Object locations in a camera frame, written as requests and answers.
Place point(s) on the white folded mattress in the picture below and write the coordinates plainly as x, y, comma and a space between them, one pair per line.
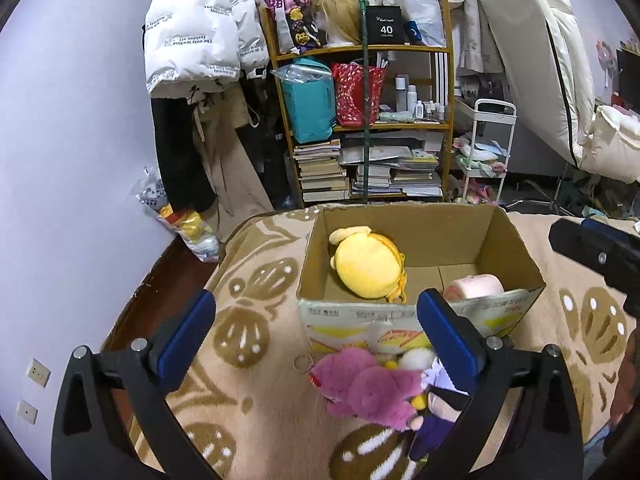
540, 35

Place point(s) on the stack of books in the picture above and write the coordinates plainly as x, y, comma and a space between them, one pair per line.
320, 170

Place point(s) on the white plush toy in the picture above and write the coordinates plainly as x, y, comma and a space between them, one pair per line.
417, 359

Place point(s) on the red gift bag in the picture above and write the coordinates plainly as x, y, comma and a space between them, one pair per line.
352, 95

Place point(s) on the wooden shelf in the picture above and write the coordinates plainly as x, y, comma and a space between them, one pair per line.
400, 49

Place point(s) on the cardboard box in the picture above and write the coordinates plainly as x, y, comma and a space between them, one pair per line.
425, 235

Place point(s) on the teal bag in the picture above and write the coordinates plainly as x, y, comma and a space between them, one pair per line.
310, 107

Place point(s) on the black screen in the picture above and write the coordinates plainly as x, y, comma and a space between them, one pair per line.
629, 70

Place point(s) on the white puffer jacket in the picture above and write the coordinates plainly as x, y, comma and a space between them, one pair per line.
190, 35

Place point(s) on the white trolley cart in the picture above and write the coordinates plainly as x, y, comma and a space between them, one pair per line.
495, 115

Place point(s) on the blonde wig head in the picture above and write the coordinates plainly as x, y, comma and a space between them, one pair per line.
340, 15

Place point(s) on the person's right hand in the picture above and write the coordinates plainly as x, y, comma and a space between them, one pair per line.
627, 377

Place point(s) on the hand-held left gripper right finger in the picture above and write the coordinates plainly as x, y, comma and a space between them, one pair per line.
445, 341

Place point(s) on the white pillow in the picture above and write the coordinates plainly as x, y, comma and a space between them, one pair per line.
615, 145

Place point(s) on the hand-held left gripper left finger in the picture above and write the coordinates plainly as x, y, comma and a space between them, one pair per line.
185, 332

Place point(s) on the wall socket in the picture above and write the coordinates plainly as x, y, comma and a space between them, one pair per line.
39, 372
27, 411

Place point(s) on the purple plush doll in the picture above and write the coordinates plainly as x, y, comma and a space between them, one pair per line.
441, 406

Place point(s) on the magenta plush toy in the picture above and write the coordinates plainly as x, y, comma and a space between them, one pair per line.
370, 390

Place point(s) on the black box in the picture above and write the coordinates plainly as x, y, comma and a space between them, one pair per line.
385, 27

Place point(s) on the beige patterned blanket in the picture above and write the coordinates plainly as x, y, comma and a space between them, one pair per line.
280, 425

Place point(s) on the plastic bag of toys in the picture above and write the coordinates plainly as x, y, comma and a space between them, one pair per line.
190, 225

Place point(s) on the cream hanging garment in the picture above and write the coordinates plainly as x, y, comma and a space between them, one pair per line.
475, 10

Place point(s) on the green pole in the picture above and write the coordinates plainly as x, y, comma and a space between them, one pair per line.
368, 110

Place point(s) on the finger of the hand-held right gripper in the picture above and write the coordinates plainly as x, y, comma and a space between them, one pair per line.
585, 247

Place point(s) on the yellow plush toy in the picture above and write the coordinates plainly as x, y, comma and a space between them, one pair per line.
365, 265

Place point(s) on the pink roll cushion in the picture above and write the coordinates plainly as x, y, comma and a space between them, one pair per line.
475, 287

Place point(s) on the group of white bottles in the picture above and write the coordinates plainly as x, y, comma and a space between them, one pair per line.
411, 97

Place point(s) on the black garment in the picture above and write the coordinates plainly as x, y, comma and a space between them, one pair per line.
175, 150

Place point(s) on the patterned packaged items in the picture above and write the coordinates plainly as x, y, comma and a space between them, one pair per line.
295, 15

